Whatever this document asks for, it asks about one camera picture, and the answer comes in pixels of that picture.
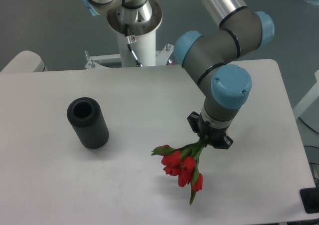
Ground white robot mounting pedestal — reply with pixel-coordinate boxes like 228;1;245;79
84;0;175;70

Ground white rounded table at left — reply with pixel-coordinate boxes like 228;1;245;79
0;50;48;74

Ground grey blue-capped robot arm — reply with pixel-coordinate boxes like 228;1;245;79
82;0;275;149

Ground white furniture at right edge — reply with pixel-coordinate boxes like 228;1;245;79
293;70;319;120

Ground black cable on pedestal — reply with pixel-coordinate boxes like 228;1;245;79
124;22;144;67

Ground red tulip bouquet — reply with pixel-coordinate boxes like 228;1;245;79
151;136;208;205

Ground black device at right edge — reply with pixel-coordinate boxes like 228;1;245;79
300;187;319;214

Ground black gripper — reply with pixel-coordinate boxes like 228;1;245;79
187;111;234;150

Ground black ribbed cylindrical vase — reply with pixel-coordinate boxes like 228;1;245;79
67;97;109;149

